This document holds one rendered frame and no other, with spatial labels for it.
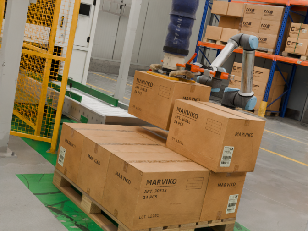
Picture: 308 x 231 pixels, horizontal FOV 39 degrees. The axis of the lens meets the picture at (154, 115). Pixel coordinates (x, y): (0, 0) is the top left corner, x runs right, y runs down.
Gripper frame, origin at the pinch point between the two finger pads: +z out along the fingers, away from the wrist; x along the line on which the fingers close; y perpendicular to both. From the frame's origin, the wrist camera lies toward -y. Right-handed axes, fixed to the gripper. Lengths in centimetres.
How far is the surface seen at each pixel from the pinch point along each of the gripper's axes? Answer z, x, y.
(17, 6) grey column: 105, 22, 135
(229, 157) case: 11, -54, -69
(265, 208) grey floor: -103, -120, -27
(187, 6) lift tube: 5, 49, 18
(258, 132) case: -13, -35, -69
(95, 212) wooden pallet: 76, -117, -10
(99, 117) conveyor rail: 35, -64, 75
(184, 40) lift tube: 0.9, 21.2, 18.0
